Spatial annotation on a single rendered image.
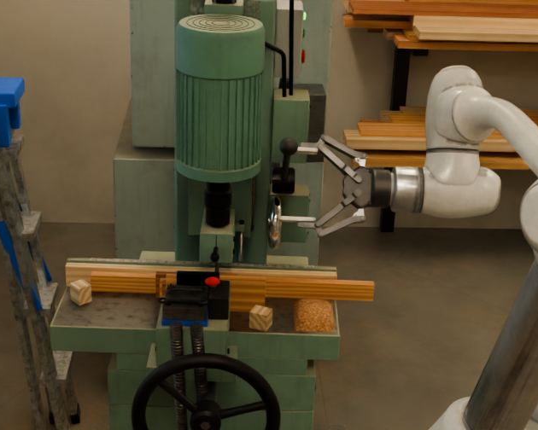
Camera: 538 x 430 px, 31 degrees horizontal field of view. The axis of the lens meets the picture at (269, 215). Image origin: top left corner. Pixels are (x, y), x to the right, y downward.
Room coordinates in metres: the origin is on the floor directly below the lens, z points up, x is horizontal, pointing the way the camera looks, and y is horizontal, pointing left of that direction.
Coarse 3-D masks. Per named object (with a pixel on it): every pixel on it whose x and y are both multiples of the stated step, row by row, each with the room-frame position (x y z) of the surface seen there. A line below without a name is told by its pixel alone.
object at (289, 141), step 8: (280, 144) 1.74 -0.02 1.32; (288, 144) 1.73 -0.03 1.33; (296, 144) 1.74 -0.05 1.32; (288, 152) 1.73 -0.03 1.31; (288, 160) 1.83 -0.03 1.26; (272, 168) 2.07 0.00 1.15; (280, 168) 2.07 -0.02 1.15; (288, 168) 1.92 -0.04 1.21; (272, 176) 2.05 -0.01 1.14; (280, 176) 2.05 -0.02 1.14; (288, 176) 2.05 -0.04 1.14; (272, 184) 2.04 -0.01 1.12; (280, 184) 2.04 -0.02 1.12; (288, 184) 2.04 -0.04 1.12; (280, 192) 2.05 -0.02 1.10; (288, 192) 2.05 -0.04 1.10
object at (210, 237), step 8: (232, 216) 1.97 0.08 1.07; (232, 224) 1.93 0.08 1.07; (200, 232) 1.89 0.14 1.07; (208, 232) 1.88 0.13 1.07; (216, 232) 1.88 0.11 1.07; (224, 232) 1.89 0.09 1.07; (232, 232) 1.89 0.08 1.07; (200, 240) 1.88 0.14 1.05; (208, 240) 1.88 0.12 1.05; (216, 240) 1.88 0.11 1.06; (224, 240) 1.88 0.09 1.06; (232, 240) 1.88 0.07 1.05; (200, 248) 1.88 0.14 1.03; (208, 248) 1.88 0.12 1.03; (224, 248) 1.88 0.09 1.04; (232, 248) 1.88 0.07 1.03; (200, 256) 1.88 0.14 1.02; (208, 256) 1.88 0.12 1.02; (224, 256) 1.88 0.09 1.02; (232, 256) 1.89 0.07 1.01
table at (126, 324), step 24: (72, 312) 1.82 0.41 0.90; (96, 312) 1.82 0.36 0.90; (120, 312) 1.83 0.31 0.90; (144, 312) 1.83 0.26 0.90; (240, 312) 1.85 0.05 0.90; (288, 312) 1.85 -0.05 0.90; (336, 312) 1.86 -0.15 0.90; (72, 336) 1.76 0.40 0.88; (96, 336) 1.76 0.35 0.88; (120, 336) 1.76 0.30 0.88; (144, 336) 1.76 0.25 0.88; (240, 336) 1.76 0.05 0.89; (264, 336) 1.76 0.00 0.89; (288, 336) 1.76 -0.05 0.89; (312, 336) 1.76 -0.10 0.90; (336, 336) 1.77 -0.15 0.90
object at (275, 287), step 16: (96, 272) 1.93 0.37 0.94; (112, 272) 1.93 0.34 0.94; (96, 288) 1.92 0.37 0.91; (112, 288) 1.92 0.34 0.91; (128, 288) 1.92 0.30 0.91; (144, 288) 1.92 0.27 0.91; (272, 288) 1.92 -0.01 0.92; (288, 288) 1.92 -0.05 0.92; (304, 288) 1.92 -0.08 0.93; (320, 288) 1.92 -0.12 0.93; (336, 288) 1.92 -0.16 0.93; (352, 288) 1.92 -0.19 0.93; (368, 288) 1.92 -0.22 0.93
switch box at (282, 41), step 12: (288, 0) 2.29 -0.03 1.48; (288, 12) 2.20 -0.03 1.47; (300, 12) 2.20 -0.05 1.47; (276, 24) 2.20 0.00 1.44; (288, 24) 2.20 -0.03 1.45; (300, 24) 2.20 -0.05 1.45; (276, 36) 2.20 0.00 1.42; (288, 36) 2.20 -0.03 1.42; (300, 36) 2.20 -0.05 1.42; (288, 48) 2.20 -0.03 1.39; (300, 48) 2.20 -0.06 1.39; (276, 60) 2.20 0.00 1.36; (288, 60) 2.20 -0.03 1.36; (300, 60) 2.20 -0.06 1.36; (276, 72) 2.20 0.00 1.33; (288, 72) 2.20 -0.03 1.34; (300, 72) 2.21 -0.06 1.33
